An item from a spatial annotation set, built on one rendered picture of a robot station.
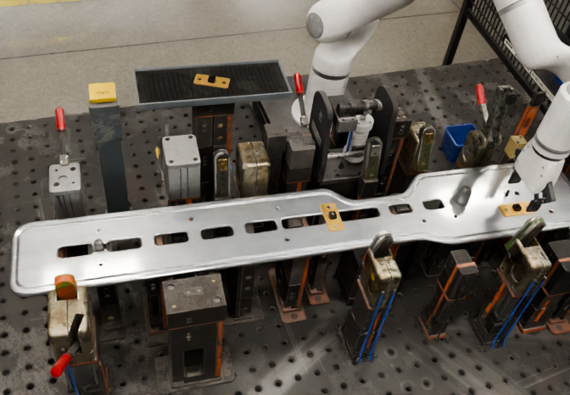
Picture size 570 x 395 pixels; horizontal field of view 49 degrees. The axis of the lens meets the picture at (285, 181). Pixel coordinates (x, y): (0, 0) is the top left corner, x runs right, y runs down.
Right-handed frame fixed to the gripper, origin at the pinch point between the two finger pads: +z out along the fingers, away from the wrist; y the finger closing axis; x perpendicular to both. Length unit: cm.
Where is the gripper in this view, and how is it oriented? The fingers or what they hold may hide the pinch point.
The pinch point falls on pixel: (523, 193)
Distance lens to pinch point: 163.6
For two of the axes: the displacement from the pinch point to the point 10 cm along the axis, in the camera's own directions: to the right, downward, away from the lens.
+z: -1.0, 6.8, 7.3
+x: 9.7, -1.1, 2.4
